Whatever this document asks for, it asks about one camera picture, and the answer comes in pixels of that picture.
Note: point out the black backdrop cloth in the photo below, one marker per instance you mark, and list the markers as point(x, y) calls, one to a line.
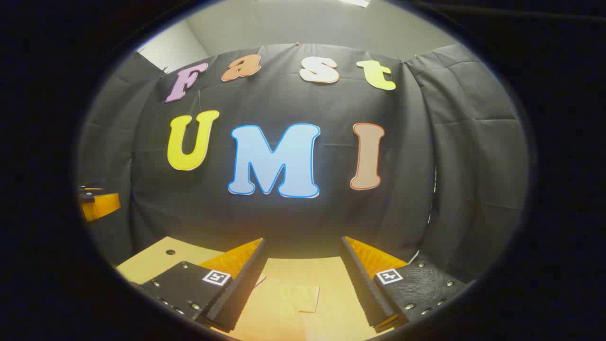
point(331, 213)

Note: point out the white ceiling light panel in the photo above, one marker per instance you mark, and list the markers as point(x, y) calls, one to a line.
point(355, 2)

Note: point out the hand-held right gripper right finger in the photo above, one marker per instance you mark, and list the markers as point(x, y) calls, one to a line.
point(367, 293)

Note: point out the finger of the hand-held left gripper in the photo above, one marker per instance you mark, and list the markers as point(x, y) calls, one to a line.
point(102, 206)

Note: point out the orange T-shirt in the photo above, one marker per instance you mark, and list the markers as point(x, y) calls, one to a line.
point(279, 308)

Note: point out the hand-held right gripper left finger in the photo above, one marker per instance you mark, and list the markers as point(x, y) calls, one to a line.
point(244, 289)

